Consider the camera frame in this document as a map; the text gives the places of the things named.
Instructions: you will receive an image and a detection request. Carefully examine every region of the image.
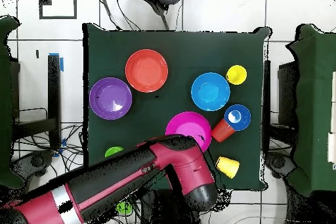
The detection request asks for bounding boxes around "light blue plastic bowl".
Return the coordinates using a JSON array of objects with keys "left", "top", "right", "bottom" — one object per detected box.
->
[{"left": 190, "top": 72, "right": 231, "bottom": 112}]

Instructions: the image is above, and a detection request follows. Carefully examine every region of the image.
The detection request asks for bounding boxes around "lemon yellow plastic cup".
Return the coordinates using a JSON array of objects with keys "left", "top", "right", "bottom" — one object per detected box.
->
[{"left": 226, "top": 64, "right": 248, "bottom": 86}]

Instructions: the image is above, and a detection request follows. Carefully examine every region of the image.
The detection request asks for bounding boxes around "green cloth side table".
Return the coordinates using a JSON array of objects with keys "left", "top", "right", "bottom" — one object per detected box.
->
[
  {"left": 0, "top": 15, "right": 26, "bottom": 189},
  {"left": 285, "top": 23, "right": 336, "bottom": 197}
]

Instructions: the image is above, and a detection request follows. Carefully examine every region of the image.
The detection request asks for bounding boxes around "large shallow orange bowl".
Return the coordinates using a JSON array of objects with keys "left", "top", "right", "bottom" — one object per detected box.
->
[{"left": 125, "top": 49, "right": 169, "bottom": 94}]

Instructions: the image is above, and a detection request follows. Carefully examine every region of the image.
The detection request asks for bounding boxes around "golden yellow plastic cup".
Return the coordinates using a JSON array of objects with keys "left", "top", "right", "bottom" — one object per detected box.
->
[{"left": 215, "top": 156, "right": 240, "bottom": 179}]

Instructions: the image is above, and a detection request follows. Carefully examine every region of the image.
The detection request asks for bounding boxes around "grey chair base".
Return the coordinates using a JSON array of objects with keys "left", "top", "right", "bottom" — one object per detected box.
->
[{"left": 264, "top": 151, "right": 297, "bottom": 179}]

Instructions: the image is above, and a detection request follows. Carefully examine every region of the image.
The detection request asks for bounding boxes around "green plastic cup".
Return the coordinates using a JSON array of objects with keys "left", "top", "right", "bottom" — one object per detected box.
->
[{"left": 104, "top": 146, "right": 125, "bottom": 158}]

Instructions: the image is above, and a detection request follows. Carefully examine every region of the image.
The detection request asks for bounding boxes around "green bowl on floor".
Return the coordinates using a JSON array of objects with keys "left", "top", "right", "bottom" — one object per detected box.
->
[{"left": 115, "top": 200, "right": 134, "bottom": 215}]

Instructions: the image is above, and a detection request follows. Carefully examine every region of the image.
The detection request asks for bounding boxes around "red-orange plastic cup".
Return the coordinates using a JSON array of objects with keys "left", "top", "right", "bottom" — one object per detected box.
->
[{"left": 211, "top": 118, "right": 236, "bottom": 143}]

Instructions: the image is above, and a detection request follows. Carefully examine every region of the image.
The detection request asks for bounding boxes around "black stand frame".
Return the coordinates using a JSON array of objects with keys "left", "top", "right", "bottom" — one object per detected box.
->
[
  {"left": 11, "top": 54, "right": 62, "bottom": 149},
  {"left": 262, "top": 59, "right": 299, "bottom": 130}
]

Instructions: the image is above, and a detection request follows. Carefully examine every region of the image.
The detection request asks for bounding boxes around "small dark blue bowl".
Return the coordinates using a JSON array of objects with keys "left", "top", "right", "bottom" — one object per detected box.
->
[{"left": 223, "top": 104, "right": 252, "bottom": 132}]

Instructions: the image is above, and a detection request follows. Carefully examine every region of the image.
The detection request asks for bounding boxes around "pink plastic bowl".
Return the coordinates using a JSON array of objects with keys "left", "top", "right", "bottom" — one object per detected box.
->
[{"left": 165, "top": 111, "right": 213, "bottom": 154}]

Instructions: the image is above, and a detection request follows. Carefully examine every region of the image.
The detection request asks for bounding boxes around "dark green tablecloth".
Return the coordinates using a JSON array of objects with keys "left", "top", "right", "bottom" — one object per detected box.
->
[{"left": 82, "top": 22, "right": 271, "bottom": 191}]

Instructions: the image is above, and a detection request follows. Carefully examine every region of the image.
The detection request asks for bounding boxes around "purple plastic bowl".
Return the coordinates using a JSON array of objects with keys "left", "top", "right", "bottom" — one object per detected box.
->
[{"left": 89, "top": 77, "right": 133, "bottom": 121}]

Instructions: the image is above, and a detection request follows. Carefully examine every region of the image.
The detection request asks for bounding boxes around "tangle of floor cables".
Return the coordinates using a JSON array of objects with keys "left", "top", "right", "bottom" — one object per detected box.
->
[{"left": 12, "top": 122, "right": 142, "bottom": 224}]

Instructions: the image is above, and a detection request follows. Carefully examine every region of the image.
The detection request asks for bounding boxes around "black chair base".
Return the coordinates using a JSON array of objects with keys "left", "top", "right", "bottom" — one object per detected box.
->
[{"left": 10, "top": 150, "right": 54, "bottom": 183}]

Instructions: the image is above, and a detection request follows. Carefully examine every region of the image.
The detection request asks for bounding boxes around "blue tape strip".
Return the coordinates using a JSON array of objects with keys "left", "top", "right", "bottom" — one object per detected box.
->
[{"left": 49, "top": 53, "right": 64, "bottom": 73}]

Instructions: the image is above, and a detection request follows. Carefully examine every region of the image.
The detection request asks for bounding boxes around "black square frame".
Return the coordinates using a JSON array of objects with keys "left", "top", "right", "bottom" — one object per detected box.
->
[{"left": 38, "top": 0, "right": 77, "bottom": 20}]

